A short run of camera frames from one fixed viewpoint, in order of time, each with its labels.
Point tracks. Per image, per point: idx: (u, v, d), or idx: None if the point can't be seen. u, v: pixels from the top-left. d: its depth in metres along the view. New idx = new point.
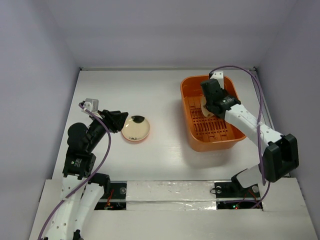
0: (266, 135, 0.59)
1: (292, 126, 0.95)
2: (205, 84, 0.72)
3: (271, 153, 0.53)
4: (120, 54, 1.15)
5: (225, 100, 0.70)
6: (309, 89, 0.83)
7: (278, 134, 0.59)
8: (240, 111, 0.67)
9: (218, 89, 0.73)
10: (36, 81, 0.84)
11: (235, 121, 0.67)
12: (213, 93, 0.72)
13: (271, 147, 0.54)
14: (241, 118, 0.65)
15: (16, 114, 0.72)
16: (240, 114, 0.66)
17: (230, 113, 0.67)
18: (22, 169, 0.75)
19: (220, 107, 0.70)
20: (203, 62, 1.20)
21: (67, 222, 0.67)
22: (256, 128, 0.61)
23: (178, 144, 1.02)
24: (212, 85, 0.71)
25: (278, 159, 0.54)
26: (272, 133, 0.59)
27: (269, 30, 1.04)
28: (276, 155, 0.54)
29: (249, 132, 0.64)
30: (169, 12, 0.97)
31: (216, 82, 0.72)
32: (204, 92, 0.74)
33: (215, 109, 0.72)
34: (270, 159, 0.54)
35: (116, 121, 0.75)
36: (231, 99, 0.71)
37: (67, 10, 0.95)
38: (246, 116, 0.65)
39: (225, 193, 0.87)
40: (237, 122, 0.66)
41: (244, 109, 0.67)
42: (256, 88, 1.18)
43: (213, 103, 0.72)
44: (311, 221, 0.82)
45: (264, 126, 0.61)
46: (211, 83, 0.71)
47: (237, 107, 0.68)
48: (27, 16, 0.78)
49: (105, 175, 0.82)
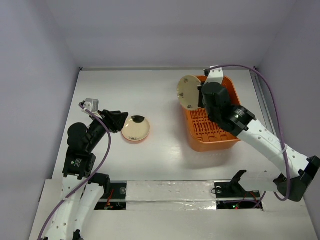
0: (294, 162, 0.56)
1: (292, 127, 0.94)
2: (213, 94, 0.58)
3: (305, 185, 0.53)
4: (120, 54, 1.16)
5: (237, 114, 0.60)
6: (309, 89, 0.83)
7: (304, 158, 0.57)
8: (259, 131, 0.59)
9: (227, 99, 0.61)
10: (36, 80, 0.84)
11: (253, 141, 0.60)
12: (221, 105, 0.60)
13: (305, 179, 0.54)
14: (261, 140, 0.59)
15: (16, 113, 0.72)
16: (261, 135, 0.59)
17: (249, 134, 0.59)
18: (22, 168, 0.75)
19: (233, 124, 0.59)
20: (203, 62, 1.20)
21: (67, 222, 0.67)
22: (283, 153, 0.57)
23: (178, 144, 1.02)
24: (221, 95, 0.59)
25: (308, 187, 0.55)
26: (299, 158, 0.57)
27: (269, 30, 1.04)
28: (308, 185, 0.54)
29: (270, 155, 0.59)
30: (169, 12, 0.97)
31: (225, 91, 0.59)
32: (210, 104, 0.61)
33: (225, 126, 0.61)
34: (302, 189, 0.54)
35: (117, 121, 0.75)
36: (242, 111, 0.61)
37: (67, 10, 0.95)
38: (267, 136, 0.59)
39: (225, 193, 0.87)
40: (256, 144, 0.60)
41: (261, 127, 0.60)
42: (256, 88, 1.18)
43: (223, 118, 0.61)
44: (311, 221, 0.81)
45: (289, 150, 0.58)
46: (220, 93, 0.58)
47: (253, 123, 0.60)
48: (27, 16, 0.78)
49: (106, 175, 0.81)
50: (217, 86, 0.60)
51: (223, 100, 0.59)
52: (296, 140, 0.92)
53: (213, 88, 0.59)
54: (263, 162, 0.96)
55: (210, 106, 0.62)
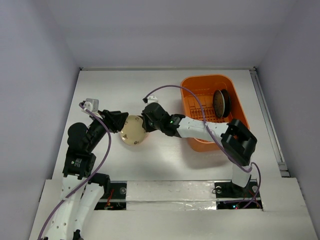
0: (216, 130, 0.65)
1: (292, 127, 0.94)
2: (151, 111, 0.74)
3: (228, 143, 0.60)
4: (120, 54, 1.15)
5: (173, 121, 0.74)
6: (309, 89, 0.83)
7: (225, 124, 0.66)
8: (188, 123, 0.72)
9: (164, 112, 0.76)
10: (36, 80, 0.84)
11: (188, 133, 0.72)
12: (161, 117, 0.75)
13: (225, 138, 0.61)
14: (191, 128, 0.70)
15: (16, 113, 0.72)
16: (189, 125, 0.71)
17: (181, 129, 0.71)
18: (22, 168, 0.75)
19: (173, 129, 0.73)
20: (203, 62, 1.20)
21: (67, 222, 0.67)
22: (206, 129, 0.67)
23: (178, 144, 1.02)
24: (157, 110, 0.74)
25: (236, 145, 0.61)
26: (220, 126, 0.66)
27: (268, 30, 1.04)
28: (232, 142, 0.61)
29: (204, 136, 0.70)
30: (169, 12, 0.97)
31: (159, 106, 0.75)
32: (152, 119, 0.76)
33: (169, 132, 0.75)
34: (231, 148, 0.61)
35: (116, 121, 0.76)
36: (177, 117, 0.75)
37: (67, 10, 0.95)
38: (194, 124, 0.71)
39: (225, 193, 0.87)
40: (191, 133, 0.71)
41: (190, 119, 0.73)
42: (256, 88, 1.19)
43: (164, 127, 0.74)
44: (311, 221, 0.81)
45: (211, 123, 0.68)
46: (156, 109, 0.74)
47: (183, 120, 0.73)
48: (27, 16, 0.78)
49: (105, 175, 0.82)
50: (153, 105, 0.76)
51: (160, 114, 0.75)
52: (296, 140, 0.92)
53: (149, 108, 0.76)
54: (263, 162, 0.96)
55: (152, 120, 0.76)
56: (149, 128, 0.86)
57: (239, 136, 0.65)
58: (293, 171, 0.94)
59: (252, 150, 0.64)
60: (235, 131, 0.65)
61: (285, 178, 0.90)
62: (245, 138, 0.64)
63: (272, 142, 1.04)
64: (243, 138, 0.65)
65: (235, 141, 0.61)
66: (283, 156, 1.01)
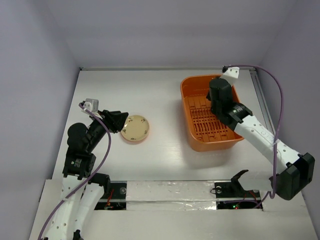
0: (283, 155, 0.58)
1: (292, 127, 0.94)
2: (217, 89, 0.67)
3: (291, 176, 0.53)
4: (120, 54, 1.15)
5: (235, 110, 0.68)
6: (309, 89, 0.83)
7: (296, 154, 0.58)
8: (253, 125, 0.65)
9: (229, 96, 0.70)
10: (36, 81, 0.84)
11: (247, 134, 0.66)
12: (223, 100, 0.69)
13: (290, 170, 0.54)
14: (254, 132, 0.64)
15: (15, 114, 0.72)
16: (254, 128, 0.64)
17: (242, 126, 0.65)
18: (22, 169, 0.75)
19: (232, 119, 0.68)
20: (203, 62, 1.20)
21: (67, 222, 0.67)
22: (273, 146, 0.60)
23: (178, 144, 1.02)
24: (225, 90, 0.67)
25: (295, 181, 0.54)
26: (289, 152, 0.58)
27: (269, 30, 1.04)
28: (295, 177, 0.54)
29: (262, 147, 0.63)
30: (169, 12, 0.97)
31: (229, 87, 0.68)
32: (214, 98, 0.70)
33: (225, 119, 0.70)
34: (289, 181, 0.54)
35: (117, 121, 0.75)
36: (241, 108, 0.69)
37: (67, 10, 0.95)
38: (260, 130, 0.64)
39: (225, 193, 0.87)
40: (250, 136, 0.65)
41: (257, 122, 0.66)
42: (256, 88, 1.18)
43: (222, 112, 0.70)
44: (311, 221, 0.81)
45: (280, 144, 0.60)
46: (224, 88, 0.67)
47: (248, 118, 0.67)
48: (27, 16, 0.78)
49: (106, 175, 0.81)
50: (223, 82, 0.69)
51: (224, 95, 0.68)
52: (296, 140, 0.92)
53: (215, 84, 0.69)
54: (263, 163, 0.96)
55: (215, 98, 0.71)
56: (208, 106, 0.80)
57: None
58: None
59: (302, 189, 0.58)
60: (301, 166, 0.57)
61: None
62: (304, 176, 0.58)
63: None
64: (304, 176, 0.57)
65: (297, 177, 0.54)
66: None
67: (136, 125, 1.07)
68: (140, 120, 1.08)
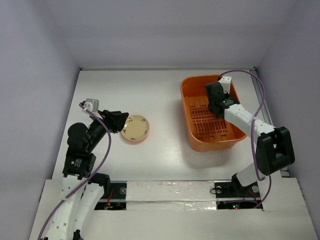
0: (260, 128, 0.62)
1: (292, 127, 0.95)
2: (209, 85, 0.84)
3: (263, 142, 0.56)
4: (120, 54, 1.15)
5: (225, 101, 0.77)
6: (309, 89, 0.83)
7: (272, 127, 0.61)
8: (237, 109, 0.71)
9: (221, 93, 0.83)
10: (36, 80, 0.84)
11: (233, 118, 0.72)
12: (215, 95, 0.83)
13: (263, 138, 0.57)
14: (237, 114, 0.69)
15: (15, 114, 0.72)
16: (238, 111, 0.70)
17: (228, 111, 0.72)
18: (22, 168, 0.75)
19: (221, 107, 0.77)
20: (203, 62, 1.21)
21: (67, 222, 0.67)
22: (251, 122, 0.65)
23: (178, 144, 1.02)
24: (215, 87, 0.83)
25: (270, 149, 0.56)
26: (266, 126, 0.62)
27: (269, 30, 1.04)
28: (268, 145, 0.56)
29: (245, 127, 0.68)
30: (169, 12, 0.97)
31: (219, 84, 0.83)
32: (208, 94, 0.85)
33: (217, 109, 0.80)
34: (263, 149, 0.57)
35: (117, 121, 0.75)
36: (231, 100, 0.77)
37: (67, 10, 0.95)
38: (242, 112, 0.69)
39: (225, 193, 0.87)
40: (235, 119, 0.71)
41: (241, 107, 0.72)
42: (256, 88, 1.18)
43: (215, 104, 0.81)
44: (311, 221, 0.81)
45: (259, 120, 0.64)
46: (214, 85, 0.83)
47: (234, 106, 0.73)
48: (27, 16, 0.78)
49: (106, 175, 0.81)
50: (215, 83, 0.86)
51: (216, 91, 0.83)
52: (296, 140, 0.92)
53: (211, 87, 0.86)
54: None
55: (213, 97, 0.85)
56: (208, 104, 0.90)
57: (280, 146, 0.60)
58: (293, 171, 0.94)
59: (283, 165, 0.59)
60: (278, 139, 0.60)
61: (285, 178, 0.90)
62: (284, 151, 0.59)
63: None
64: (282, 150, 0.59)
65: (271, 146, 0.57)
66: None
67: (136, 125, 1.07)
68: (140, 120, 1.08)
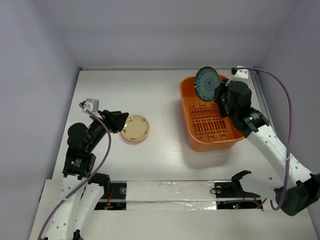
0: (295, 172, 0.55)
1: (292, 127, 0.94)
2: (236, 92, 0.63)
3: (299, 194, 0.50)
4: (120, 54, 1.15)
5: (252, 117, 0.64)
6: (309, 89, 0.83)
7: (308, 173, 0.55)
8: (268, 135, 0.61)
9: (249, 101, 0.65)
10: (36, 80, 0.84)
11: (259, 144, 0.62)
12: (241, 104, 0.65)
13: (300, 189, 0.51)
14: (268, 144, 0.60)
15: (15, 113, 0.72)
16: (268, 139, 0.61)
17: (257, 136, 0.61)
18: (22, 168, 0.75)
19: (246, 125, 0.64)
20: (204, 62, 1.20)
21: (67, 222, 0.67)
22: (285, 161, 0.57)
23: (178, 144, 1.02)
24: (244, 95, 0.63)
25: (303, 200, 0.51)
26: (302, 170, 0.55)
27: (269, 30, 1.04)
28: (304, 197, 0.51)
29: (272, 159, 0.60)
30: (169, 12, 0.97)
31: (249, 92, 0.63)
32: (232, 99, 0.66)
33: (238, 123, 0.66)
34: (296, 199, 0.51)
35: (117, 121, 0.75)
36: (258, 116, 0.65)
37: (67, 10, 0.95)
38: (274, 143, 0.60)
39: (225, 193, 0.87)
40: (262, 146, 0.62)
41: (273, 134, 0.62)
42: (256, 88, 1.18)
43: (238, 116, 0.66)
44: (311, 221, 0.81)
45: (293, 161, 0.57)
46: (244, 93, 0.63)
47: (264, 128, 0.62)
48: (27, 16, 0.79)
49: (106, 175, 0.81)
50: (244, 86, 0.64)
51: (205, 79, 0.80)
52: (296, 140, 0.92)
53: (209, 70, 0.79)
54: (262, 162, 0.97)
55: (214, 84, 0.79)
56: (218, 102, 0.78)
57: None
58: None
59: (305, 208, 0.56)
60: None
61: None
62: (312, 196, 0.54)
63: None
64: None
65: (307, 197, 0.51)
66: None
67: (136, 126, 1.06)
68: (140, 120, 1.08)
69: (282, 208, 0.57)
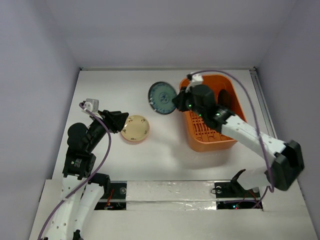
0: (270, 146, 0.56)
1: (292, 127, 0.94)
2: (201, 95, 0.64)
3: (280, 165, 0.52)
4: (120, 54, 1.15)
5: (219, 114, 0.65)
6: (309, 89, 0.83)
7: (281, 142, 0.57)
8: (237, 124, 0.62)
9: (214, 101, 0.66)
10: (36, 80, 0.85)
11: (233, 134, 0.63)
12: (208, 105, 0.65)
13: (279, 159, 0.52)
14: (240, 130, 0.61)
15: (15, 114, 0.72)
16: (238, 127, 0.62)
17: (228, 127, 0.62)
18: (22, 169, 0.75)
19: (217, 122, 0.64)
20: (204, 61, 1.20)
21: (67, 222, 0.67)
22: (258, 139, 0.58)
23: (178, 144, 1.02)
24: (208, 96, 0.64)
25: (287, 169, 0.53)
26: (275, 141, 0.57)
27: (269, 30, 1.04)
28: (285, 166, 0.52)
29: (250, 144, 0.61)
30: (169, 12, 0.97)
31: (211, 92, 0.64)
32: (198, 103, 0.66)
33: (210, 124, 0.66)
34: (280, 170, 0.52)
35: (117, 122, 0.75)
36: (225, 111, 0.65)
37: (67, 10, 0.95)
38: (244, 127, 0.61)
39: (225, 193, 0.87)
40: (236, 135, 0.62)
41: (241, 120, 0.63)
42: (256, 88, 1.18)
43: (208, 117, 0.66)
44: (311, 221, 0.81)
45: (265, 136, 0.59)
46: (207, 94, 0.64)
47: (231, 119, 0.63)
48: (27, 16, 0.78)
49: (106, 175, 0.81)
50: (205, 88, 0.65)
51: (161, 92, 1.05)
52: (296, 140, 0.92)
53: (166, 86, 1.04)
54: (262, 162, 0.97)
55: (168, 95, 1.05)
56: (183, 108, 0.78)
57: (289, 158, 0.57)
58: None
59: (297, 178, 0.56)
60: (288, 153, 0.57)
61: None
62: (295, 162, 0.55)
63: None
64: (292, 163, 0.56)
65: (287, 165, 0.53)
66: None
67: (136, 126, 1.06)
68: (140, 120, 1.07)
69: (276, 186, 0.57)
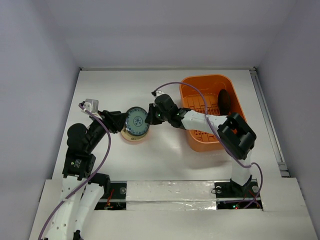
0: (216, 122, 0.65)
1: (292, 127, 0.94)
2: (160, 102, 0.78)
3: (223, 133, 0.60)
4: (120, 54, 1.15)
5: (179, 113, 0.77)
6: (309, 89, 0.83)
7: (225, 117, 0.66)
8: (192, 115, 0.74)
9: (173, 104, 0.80)
10: (36, 81, 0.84)
11: (192, 125, 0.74)
12: (169, 109, 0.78)
13: (222, 129, 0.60)
14: (194, 119, 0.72)
15: (15, 114, 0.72)
16: (193, 116, 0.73)
17: (185, 121, 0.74)
18: (22, 169, 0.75)
19: (178, 121, 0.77)
20: (204, 61, 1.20)
21: (67, 223, 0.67)
22: (206, 120, 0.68)
23: (177, 144, 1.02)
24: (167, 102, 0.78)
25: (232, 136, 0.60)
26: (219, 118, 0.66)
27: (269, 30, 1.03)
28: (228, 133, 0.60)
29: (205, 128, 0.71)
30: (169, 12, 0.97)
31: (169, 98, 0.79)
32: (161, 109, 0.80)
33: (175, 123, 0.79)
34: (227, 138, 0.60)
35: (116, 122, 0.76)
36: (184, 110, 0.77)
37: (67, 10, 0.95)
38: (197, 115, 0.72)
39: (225, 193, 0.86)
40: (193, 125, 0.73)
41: (194, 112, 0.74)
42: (256, 88, 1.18)
43: (172, 118, 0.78)
44: (311, 221, 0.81)
45: (212, 116, 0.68)
46: (165, 101, 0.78)
47: (188, 113, 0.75)
48: (26, 16, 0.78)
49: (105, 175, 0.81)
50: (163, 96, 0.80)
51: (135, 117, 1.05)
52: (296, 140, 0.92)
53: (140, 110, 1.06)
54: (262, 162, 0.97)
55: (142, 118, 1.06)
56: (154, 120, 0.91)
57: (238, 130, 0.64)
58: (293, 172, 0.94)
59: (251, 144, 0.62)
60: (234, 125, 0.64)
61: (285, 178, 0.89)
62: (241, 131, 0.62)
63: (272, 141, 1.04)
64: (242, 133, 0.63)
65: (231, 133, 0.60)
66: (283, 155, 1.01)
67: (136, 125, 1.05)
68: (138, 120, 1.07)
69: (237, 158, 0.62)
